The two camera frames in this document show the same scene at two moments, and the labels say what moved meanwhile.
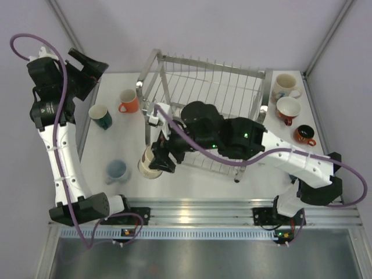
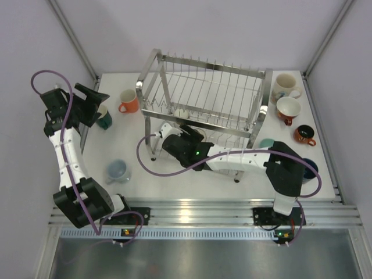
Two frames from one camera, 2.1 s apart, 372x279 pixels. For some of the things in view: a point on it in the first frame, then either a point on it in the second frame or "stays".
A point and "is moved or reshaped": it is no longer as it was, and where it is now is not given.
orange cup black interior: (304, 133) stays
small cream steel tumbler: (144, 163) is moved or reshaped
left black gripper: (95, 68) → (91, 103)
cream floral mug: (285, 85) stays
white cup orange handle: (287, 108) stays
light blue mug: (117, 171) stays
